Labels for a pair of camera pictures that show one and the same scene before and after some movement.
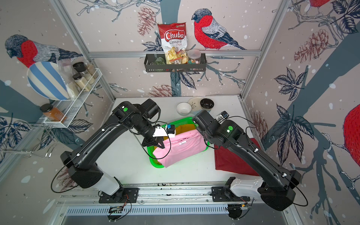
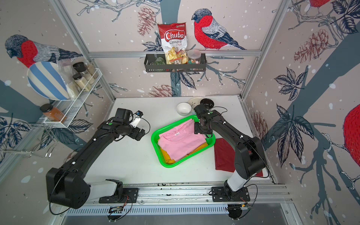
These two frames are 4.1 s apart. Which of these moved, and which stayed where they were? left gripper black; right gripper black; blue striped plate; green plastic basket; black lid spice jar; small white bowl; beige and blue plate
Moved: left gripper black; green plastic basket
Stayed: right gripper black; black lid spice jar; beige and blue plate; blue striped plate; small white bowl
